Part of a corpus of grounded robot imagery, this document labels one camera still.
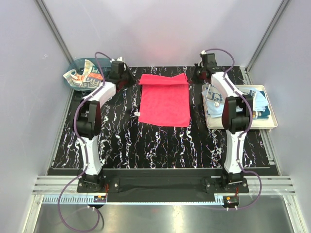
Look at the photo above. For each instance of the aluminium front rail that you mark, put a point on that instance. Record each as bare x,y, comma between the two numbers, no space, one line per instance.
54,191

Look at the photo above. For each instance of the orange connector box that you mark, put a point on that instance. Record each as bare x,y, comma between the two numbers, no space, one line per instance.
231,200
100,198

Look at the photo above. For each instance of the right orange connector box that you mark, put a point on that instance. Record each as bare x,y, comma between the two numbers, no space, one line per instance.
231,200

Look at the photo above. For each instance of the left orange connector box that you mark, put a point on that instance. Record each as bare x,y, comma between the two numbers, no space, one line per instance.
100,198

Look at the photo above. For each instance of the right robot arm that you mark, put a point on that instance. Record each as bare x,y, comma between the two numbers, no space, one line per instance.
236,117

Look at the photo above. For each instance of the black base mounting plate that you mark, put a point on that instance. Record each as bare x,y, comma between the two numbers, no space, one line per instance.
162,185

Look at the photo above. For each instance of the white striped cloth in basket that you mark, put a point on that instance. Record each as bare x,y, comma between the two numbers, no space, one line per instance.
83,75

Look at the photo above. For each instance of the teal white folded towel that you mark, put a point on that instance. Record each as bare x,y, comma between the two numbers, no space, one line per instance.
264,112

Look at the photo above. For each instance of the white rectangular tray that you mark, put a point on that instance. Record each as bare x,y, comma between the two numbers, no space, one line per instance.
216,123

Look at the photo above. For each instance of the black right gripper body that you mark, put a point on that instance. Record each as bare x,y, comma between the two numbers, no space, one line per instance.
198,73

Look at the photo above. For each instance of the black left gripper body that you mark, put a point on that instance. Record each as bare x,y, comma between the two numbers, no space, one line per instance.
127,78

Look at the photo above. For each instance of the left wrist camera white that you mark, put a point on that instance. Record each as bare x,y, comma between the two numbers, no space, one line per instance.
117,59

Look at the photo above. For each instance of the light blue towel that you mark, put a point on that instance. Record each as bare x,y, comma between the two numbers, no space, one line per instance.
213,111

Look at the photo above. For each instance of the red towel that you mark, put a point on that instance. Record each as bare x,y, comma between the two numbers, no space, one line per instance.
165,101

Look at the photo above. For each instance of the white blue patterned towel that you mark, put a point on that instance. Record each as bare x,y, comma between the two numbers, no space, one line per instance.
213,95

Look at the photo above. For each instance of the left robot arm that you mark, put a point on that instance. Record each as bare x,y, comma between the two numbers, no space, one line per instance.
87,122

